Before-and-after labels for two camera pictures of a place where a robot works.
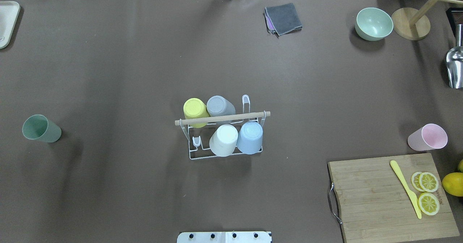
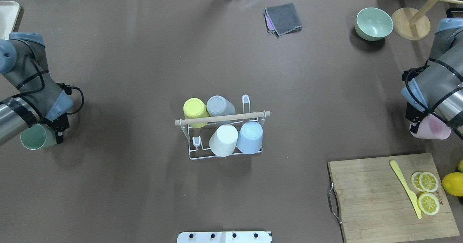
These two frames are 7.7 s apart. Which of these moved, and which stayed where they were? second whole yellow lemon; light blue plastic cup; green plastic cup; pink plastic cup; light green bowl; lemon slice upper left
Moved: pink plastic cup; green plastic cup
Stayed: second whole yellow lemon; lemon slice upper left; light green bowl; light blue plastic cup
